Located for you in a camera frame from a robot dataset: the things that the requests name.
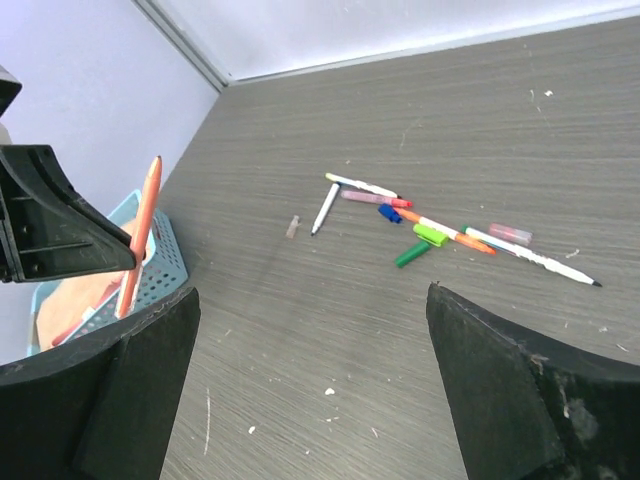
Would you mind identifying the blue pen cap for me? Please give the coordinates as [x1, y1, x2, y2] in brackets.
[378, 204, 403, 224]

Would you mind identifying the pink translucent pen cap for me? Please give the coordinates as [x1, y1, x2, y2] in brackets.
[488, 223, 533, 247]

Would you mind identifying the white marker green end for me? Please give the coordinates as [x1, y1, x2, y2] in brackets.
[462, 226, 602, 287]

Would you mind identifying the light blue plastic basket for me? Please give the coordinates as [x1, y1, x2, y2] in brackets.
[27, 188, 190, 357]

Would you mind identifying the small clear pen cap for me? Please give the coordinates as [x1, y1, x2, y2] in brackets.
[285, 215, 300, 239]

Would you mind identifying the white marker lime end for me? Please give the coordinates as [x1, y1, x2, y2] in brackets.
[325, 173, 398, 198]

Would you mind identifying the white marker blue end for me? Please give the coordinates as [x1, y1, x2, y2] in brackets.
[310, 182, 341, 236]

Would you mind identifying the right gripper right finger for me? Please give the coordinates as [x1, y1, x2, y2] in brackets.
[426, 283, 639, 480]

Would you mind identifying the dark green pen cap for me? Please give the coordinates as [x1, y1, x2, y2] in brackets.
[394, 240, 432, 268]

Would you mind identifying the orange slim pen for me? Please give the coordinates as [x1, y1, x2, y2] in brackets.
[114, 156, 163, 319]

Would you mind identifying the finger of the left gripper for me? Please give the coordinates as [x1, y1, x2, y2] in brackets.
[1, 145, 136, 283]

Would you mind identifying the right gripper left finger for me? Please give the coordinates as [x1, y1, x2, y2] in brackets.
[1, 287, 200, 479]

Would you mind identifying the orange white marker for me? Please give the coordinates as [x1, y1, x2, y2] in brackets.
[394, 207, 496, 255]

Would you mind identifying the lime green pen cap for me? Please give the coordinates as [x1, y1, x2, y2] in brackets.
[413, 223, 449, 247]

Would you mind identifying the pink highlighter pen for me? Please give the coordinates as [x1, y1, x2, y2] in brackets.
[340, 190, 413, 208]

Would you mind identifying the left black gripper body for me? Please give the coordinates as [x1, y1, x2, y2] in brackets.
[0, 66, 22, 116]

